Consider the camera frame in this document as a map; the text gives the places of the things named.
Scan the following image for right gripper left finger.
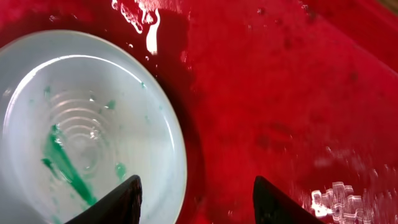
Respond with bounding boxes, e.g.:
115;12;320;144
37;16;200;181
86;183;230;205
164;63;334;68
66;175;142;224

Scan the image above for red plastic tray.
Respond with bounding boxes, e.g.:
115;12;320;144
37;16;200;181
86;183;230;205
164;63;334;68
1;0;397;223

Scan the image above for light blue plate top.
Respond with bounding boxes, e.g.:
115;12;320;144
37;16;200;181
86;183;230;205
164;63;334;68
1;30;187;223

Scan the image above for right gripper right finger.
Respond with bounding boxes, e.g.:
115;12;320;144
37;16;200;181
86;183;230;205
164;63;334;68
252;175;323;224

